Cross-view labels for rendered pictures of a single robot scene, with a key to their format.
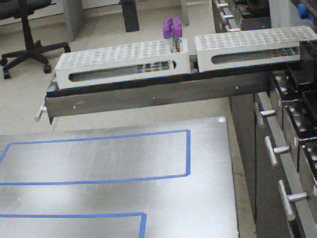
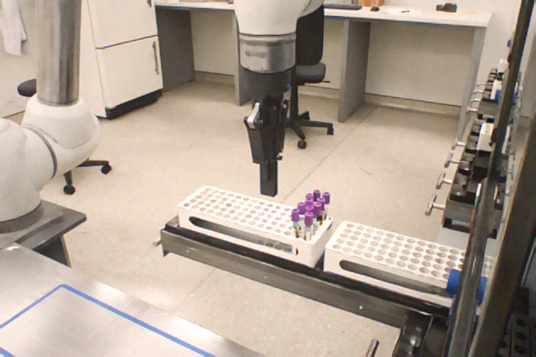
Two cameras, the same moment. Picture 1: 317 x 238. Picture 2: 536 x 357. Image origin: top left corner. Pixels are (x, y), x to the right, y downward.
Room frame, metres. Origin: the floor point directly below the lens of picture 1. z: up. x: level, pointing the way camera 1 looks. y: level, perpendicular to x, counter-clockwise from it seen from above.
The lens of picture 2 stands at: (0.38, -0.28, 1.33)
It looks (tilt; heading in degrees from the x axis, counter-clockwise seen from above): 27 degrees down; 21
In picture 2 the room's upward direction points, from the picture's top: straight up
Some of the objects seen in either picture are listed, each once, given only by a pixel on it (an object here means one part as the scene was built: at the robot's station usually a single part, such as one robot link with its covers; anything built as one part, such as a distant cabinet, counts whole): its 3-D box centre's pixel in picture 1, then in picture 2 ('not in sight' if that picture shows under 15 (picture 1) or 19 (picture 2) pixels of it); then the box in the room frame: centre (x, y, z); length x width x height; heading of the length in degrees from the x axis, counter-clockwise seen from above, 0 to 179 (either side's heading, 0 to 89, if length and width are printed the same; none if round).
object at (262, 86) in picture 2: not in sight; (268, 94); (1.08, 0.01, 1.10); 0.08 x 0.07 x 0.09; 174
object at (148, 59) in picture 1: (123, 65); (253, 225); (1.08, 0.04, 0.83); 0.30 x 0.10 x 0.06; 84
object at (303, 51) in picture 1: (310, 62); not in sight; (0.89, -0.35, 0.85); 0.12 x 0.02 x 0.06; 175
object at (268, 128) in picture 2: not in sight; (265, 134); (1.07, 0.01, 1.04); 0.04 x 0.01 x 0.11; 84
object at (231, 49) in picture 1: (258, 49); (414, 269); (1.05, -0.27, 0.83); 0.30 x 0.10 x 0.06; 84
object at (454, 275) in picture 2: (301, 11); (453, 281); (0.85, -0.32, 0.98); 0.03 x 0.01 x 0.03; 174
